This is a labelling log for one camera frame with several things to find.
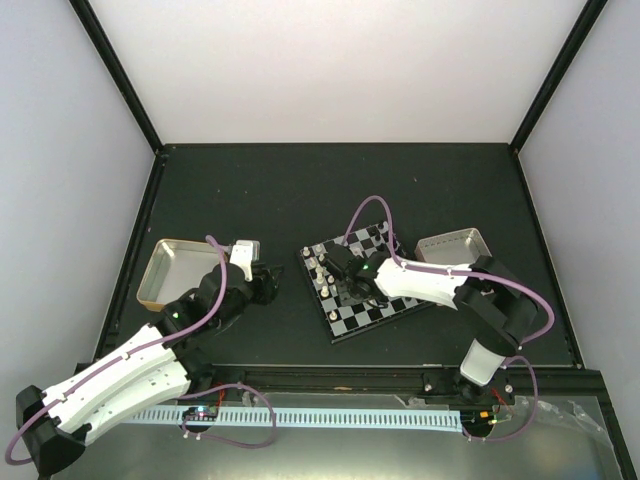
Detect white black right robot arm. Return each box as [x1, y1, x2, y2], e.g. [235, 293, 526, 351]
[321, 245, 555, 403]

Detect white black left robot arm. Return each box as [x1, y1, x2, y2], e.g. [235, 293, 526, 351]
[16, 263, 283, 477]

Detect black chess pieces group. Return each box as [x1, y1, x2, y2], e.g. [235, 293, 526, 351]
[369, 221, 403, 256]

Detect black grey chess board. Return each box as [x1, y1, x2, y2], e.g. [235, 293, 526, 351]
[297, 236, 432, 344]

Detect left controller circuit board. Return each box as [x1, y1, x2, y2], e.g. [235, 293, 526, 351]
[182, 406, 218, 422]

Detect controller circuit board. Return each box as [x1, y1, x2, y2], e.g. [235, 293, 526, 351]
[182, 406, 218, 422]
[461, 410, 513, 427]

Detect right controller circuit board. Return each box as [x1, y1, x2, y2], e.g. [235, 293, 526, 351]
[461, 410, 513, 427]

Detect gold rimmed metal tin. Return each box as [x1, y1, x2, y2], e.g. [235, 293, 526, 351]
[136, 239, 219, 312]

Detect pink metal tray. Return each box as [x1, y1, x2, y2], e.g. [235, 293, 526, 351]
[415, 228, 498, 276]

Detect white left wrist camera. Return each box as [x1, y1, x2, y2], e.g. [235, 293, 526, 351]
[229, 240, 260, 282]

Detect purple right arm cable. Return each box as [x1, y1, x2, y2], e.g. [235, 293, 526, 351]
[344, 195, 556, 443]

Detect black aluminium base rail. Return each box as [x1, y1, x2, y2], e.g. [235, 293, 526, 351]
[211, 364, 606, 399]

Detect white slotted cable duct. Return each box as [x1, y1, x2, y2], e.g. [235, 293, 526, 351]
[126, 405, 463, 433]

